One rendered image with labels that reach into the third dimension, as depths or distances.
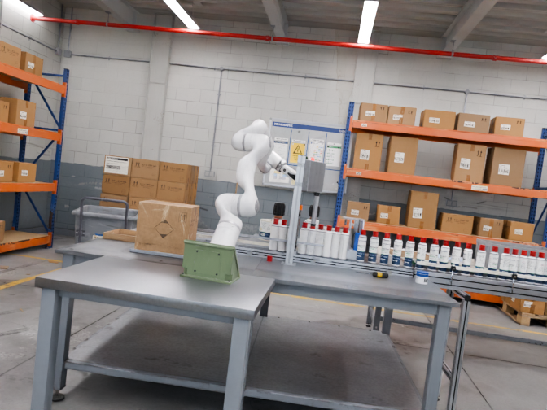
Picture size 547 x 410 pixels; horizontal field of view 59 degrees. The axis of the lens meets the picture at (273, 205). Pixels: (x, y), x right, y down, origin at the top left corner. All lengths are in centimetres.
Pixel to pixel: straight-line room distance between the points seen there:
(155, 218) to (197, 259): 58
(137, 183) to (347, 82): 347
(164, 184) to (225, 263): 417
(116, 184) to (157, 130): 172
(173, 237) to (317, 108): 510
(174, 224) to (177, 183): 356
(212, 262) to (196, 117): 571
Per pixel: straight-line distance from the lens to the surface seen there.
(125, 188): 648
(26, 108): 682
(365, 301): 256
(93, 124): 846
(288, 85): 763
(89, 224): 502
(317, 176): 298
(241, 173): 258
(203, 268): 227
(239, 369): 197
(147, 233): 279
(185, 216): 273
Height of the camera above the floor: 133
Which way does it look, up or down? 3 degrees down
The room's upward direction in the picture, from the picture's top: 7 degrees clockwise
